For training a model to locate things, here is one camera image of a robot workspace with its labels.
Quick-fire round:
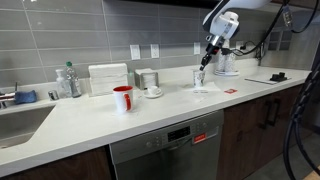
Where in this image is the small metal can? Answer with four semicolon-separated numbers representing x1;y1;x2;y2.
48;90;59;101

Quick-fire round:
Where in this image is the chrome faucet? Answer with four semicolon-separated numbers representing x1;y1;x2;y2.
0;83;18;109

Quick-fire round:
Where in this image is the dark wood cabinet door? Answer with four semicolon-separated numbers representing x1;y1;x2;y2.
217;85;302;180

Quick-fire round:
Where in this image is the patterned paper coffee cup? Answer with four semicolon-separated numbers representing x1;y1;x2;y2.
193;70;205;87

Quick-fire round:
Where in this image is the clear plastic water bottle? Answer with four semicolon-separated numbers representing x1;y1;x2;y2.
66;61;82;98

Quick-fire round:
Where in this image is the white light switch plate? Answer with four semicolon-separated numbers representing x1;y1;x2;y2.
130;45;141;60

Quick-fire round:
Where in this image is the metal napkin holder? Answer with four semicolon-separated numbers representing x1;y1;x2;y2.
134;68;159;90

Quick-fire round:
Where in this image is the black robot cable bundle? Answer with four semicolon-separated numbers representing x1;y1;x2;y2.
229;0;320;180

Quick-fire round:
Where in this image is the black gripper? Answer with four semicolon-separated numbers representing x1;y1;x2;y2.
201;35;225;68

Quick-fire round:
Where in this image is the white outlet left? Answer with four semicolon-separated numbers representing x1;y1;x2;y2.
150;44;159;58

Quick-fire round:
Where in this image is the stack of white paper towels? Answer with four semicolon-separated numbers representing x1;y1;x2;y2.
88;63;128;96

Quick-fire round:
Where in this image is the white outlet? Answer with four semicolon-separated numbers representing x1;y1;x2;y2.
194;42;201;55
150;44;159;58

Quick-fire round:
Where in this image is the white round tray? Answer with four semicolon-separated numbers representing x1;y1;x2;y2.
214;70;240;76

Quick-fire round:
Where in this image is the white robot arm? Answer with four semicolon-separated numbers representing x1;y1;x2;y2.
200;0;271;71

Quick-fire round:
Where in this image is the small white espresso cup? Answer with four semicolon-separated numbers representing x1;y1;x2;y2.
147;86;161;95

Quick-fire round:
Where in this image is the white outlet right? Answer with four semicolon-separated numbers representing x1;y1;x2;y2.
194;42;201;55

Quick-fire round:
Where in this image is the white cutting mat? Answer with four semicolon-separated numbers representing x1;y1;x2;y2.
245;76;291;85

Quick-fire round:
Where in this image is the stainless steel dishwasher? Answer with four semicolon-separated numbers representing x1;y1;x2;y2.
110;110;224;180

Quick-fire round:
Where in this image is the tall stack of paper cups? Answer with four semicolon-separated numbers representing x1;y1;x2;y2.
216;51;226;72

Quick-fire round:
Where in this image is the red sugar packet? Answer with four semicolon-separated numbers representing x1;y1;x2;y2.
224;89;238;94

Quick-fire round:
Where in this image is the clear soap dispenser bottle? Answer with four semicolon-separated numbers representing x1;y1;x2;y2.
56;69;71;98

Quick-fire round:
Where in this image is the small white saucer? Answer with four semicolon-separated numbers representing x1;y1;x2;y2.
143;91;163;99

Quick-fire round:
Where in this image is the black object on mat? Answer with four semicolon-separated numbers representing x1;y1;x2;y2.
270;72;287;82

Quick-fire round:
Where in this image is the white mug red handle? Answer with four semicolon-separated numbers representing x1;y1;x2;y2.
113;85;133;113

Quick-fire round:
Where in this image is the blue sponge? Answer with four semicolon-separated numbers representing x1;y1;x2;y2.
14;90;37;104

